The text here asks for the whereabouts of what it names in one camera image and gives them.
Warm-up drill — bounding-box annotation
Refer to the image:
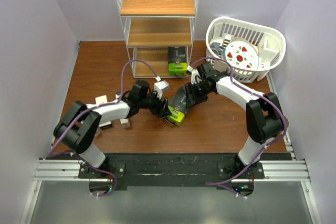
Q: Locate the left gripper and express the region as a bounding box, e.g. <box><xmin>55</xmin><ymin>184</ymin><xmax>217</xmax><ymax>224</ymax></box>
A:
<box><xmin>138</xmin><ymin>88</ymin><xmax>171</xmax><ymax>118</ymax></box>

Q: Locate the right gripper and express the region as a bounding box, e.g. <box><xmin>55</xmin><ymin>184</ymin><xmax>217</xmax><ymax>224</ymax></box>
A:
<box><xmin>185</xmin><ymin>81</ymin><xmax>212</xmax><ymax>108</ymax></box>

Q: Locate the black green razor box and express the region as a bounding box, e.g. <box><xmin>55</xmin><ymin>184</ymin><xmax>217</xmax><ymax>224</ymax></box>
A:
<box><xmin>168</xmin><ymin>47</ymin><xmax>188</xmax><ymax>77</ymax></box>
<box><xmin>165</xmin><ymin>86</ymin><xmax>188</xmax><ymax>126</ymax></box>

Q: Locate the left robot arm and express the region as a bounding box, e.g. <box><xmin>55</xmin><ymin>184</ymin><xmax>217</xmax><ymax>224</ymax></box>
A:
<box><xmin>53</xmin><ymin>80</ymin><xmax>171</xmax><ymax>178</ymax></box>

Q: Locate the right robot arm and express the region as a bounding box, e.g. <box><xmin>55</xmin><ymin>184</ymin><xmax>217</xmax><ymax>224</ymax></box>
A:
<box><xmin>185</xmin><ymin>62</ymin><xmax>288</xmax><ymax>178</ymax></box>

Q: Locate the narrow silver razor box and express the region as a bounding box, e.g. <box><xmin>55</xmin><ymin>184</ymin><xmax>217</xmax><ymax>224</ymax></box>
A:
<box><xmin>115</xmin><ymin>91</ymin><xmax>130</xmax><ymax>128</ymax></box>

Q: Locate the grey item in basket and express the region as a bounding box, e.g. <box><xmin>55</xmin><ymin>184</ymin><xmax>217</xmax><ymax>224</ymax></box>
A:
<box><xmin>210</xmin><ymin>42</ymin><xmax>223</xmax><ymax>58</ymax></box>

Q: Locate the watermelon pattern plate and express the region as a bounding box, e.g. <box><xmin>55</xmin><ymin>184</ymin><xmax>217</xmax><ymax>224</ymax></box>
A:
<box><xmin>222</xmin><ymin>38</ymin><xmax>259</xmax><ymax>69</ymax></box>

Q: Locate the silver box with H logo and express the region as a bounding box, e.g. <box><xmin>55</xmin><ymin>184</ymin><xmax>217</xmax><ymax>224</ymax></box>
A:
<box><xmin>95</xmin><ymin>95</ymin><xmax>113</xmax><ymax>130</ymax></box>

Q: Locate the small silver box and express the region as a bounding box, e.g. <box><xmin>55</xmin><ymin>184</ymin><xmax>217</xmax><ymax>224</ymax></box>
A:
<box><xmin>94</xmin><ymin>129</ymin><xmax>101</xmax><ymax>137</ymax></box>

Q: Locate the white plastic dish basket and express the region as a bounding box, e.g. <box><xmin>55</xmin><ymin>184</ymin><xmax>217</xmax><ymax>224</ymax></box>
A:
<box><xmin>206</xmin><ymin>17</ymin><xmax>286</xmax><ymax>83</ymax></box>

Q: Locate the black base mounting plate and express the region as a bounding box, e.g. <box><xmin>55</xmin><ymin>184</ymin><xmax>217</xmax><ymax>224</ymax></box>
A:
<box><xmin>46</xmin><ymin>152</ymin><xmax>292</xmax><ymax>196</ymax></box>

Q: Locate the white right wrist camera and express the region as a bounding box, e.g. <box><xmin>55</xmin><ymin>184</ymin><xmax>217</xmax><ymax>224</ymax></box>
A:
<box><xmin>186</xmin><ymin>65</ymin><xmax>202</xmax><ymax>84</ymax></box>

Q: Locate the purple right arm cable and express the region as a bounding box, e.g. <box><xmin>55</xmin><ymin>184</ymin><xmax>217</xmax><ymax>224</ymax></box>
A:
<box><xmin>190</xmin><ymin>56</ymin><xmax>289</xmax><ymax>196</ymax></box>

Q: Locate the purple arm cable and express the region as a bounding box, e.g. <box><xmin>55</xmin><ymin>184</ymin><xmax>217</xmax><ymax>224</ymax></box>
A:
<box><xmin>190</xmin><ymin>56</ymin><xmax>289</xmax><ymax>196</ymax></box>
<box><xmin>48</xmin><ymin>59</ymin><xmax>161</xmax><ymax>197</ymax></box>

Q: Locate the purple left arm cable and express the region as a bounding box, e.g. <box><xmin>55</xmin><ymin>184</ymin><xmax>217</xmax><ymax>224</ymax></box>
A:
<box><xmin>48</xmin><ymin>59</ymin><xmax>161</xmax><ymax>197</ymax></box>

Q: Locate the white wire wooden shelf rack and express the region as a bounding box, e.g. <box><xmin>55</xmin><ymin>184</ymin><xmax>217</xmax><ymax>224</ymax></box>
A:
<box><xmin>115</xmin><ymin>0</ymin><xmax>199</xmax><ymax>78</ymax></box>

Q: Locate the aluminium frame rail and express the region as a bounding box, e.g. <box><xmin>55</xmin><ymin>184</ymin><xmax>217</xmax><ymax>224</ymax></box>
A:
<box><xmin>20</xmin><ymin>74</ymin><xmax>322</xmax><ymax>224</ymax></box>

